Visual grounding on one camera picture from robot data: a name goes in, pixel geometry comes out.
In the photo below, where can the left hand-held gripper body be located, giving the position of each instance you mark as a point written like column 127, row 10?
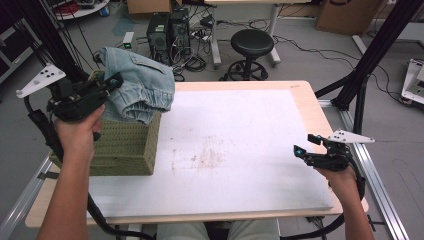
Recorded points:
column 76, row 100

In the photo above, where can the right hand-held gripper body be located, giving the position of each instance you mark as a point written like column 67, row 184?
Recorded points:
column 333, row 160

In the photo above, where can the light blue denim shorts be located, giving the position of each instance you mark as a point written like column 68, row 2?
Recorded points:
column 143, row 83

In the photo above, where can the green woven basket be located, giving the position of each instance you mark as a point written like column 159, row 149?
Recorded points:
column 126, row 150

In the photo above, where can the person's right hand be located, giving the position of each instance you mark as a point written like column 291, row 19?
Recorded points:
column 341, row 183

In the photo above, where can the person's left hand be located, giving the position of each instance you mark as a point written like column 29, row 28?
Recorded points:
column 76, row 140

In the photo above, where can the white box with green light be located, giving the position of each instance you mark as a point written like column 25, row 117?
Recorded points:
column 128, row 39

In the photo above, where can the black computer tower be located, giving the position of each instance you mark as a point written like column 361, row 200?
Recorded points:
column 180, row 30
column 157, row 36

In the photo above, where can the white foam mat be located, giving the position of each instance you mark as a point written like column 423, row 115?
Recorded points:
column 233, row 133

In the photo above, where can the white round table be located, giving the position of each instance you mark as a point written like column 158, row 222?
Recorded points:
column 83, row 11

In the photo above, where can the black tape cross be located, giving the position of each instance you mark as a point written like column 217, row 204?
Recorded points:
column 378, row 222

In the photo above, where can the grey shelf cabinet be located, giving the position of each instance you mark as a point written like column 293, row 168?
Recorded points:
column 13, row 50

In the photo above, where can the black tape strip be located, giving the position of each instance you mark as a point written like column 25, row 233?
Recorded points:
column 45, row 175

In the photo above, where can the plain cardboard box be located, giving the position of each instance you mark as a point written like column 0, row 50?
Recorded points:
column 150, row 6

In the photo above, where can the white desk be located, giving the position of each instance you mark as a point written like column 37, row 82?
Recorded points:
column 216, row 40

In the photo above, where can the white machine base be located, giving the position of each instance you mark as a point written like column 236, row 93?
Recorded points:
column 411, row 80

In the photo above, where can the black round stool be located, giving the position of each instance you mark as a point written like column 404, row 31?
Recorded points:
column 252, row 43

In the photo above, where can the black chair seat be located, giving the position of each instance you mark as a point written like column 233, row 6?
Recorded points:
column 216, row 231

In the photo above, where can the large cardboard box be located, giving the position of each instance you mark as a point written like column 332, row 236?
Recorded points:
column 346, row 18

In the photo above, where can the person's light trousers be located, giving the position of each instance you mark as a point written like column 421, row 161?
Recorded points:
column 176, row 232

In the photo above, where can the silver aluminium rail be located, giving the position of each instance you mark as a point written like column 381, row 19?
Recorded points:
column 383, row 186
column 20, row 206

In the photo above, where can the black metal frame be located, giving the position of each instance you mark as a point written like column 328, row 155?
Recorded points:
column 376, row 50
column 40, row 33

